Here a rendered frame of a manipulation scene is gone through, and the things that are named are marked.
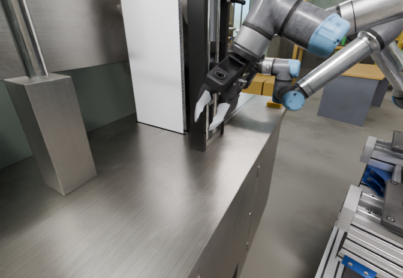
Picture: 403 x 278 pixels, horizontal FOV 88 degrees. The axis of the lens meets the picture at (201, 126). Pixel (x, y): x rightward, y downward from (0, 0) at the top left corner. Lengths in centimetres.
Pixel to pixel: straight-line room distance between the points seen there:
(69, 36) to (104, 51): 13
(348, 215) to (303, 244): 89
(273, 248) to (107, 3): 157
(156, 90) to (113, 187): 39
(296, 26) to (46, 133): 55
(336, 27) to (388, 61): 70
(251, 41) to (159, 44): 37
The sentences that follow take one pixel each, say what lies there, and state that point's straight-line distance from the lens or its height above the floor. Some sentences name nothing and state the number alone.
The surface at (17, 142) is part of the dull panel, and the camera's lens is 82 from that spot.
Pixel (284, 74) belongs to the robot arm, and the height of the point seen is 109.
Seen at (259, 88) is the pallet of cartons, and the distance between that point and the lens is 391.
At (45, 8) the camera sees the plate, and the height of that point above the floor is 132.
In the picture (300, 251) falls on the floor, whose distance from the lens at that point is 164.
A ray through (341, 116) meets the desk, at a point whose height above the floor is 7.
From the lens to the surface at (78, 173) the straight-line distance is 61.
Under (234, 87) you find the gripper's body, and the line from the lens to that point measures 50.
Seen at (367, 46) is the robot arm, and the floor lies 121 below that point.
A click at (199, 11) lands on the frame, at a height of 130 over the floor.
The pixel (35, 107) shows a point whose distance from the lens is 52.
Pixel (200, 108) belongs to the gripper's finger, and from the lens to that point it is 53.
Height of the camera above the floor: 126
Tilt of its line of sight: 25 degrees down
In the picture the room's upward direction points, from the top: straight up
